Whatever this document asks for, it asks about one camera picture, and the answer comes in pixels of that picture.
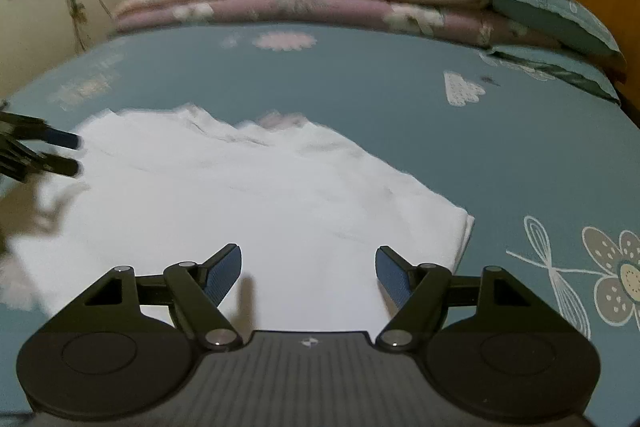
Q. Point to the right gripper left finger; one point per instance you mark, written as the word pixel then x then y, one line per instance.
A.
pixel 127 342

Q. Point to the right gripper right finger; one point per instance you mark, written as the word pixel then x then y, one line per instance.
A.
pixel 487 344

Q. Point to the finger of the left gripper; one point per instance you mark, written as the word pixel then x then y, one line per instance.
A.
pixel 19 162
pixel 26 128

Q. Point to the white printed long-sleeve shirt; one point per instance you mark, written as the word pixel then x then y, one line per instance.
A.
pixel 307 206

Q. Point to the teal floral bed sheet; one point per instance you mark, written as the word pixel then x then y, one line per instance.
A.
pixel 536 162

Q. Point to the lower teal pillow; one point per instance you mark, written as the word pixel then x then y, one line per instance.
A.
pixel 545 64

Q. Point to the teal pillow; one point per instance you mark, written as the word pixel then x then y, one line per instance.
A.
pixel 545 64
pixel 567 21

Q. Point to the purple floral folded quilt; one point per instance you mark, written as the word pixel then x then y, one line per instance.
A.
pixel 472 27

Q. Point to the upper teal pillow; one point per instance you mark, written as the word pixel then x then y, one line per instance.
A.
pixel 567 21

